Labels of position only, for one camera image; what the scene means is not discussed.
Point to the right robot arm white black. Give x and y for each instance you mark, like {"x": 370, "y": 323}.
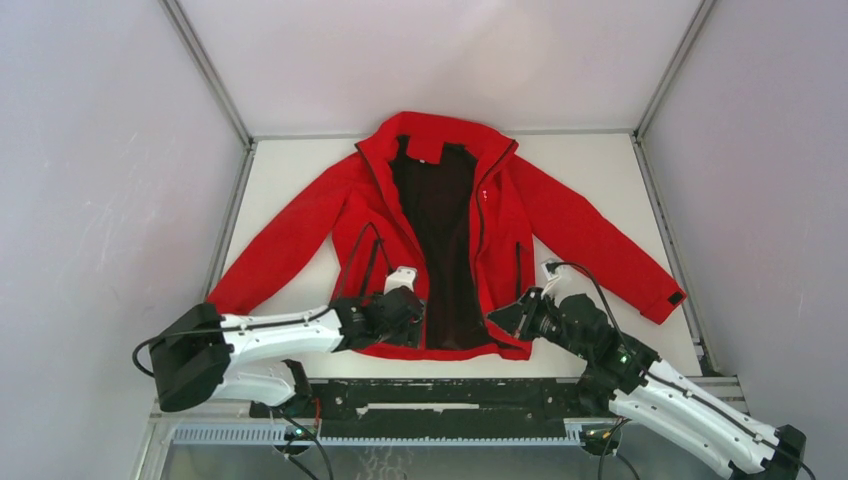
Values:
{"x": 627, "y": 378}

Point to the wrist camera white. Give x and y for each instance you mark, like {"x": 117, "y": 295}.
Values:
{"x": 402, "y": 277}
{"x": 557, "y": 275}

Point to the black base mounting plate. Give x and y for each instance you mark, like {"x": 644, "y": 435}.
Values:
{"x": 415, "y": 407}

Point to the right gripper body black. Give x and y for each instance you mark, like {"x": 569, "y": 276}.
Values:
{"x": 542, "y": 321}

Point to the red jacket black lining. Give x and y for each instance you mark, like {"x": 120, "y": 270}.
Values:
{"x": 453, "y": 199}

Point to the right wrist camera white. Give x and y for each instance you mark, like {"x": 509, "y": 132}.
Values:
{"x": 557, "y": 275}

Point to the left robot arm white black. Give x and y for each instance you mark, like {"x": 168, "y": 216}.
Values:
{"x": 206, "y": 355}

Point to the white slotted cable duct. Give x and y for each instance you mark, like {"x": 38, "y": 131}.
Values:
{"x": 566, "y": 434}

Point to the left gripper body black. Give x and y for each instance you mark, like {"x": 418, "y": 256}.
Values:
{"x": 406, "y": 335}

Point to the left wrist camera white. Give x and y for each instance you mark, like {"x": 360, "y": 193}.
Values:
{"x": 402, "y": 277}

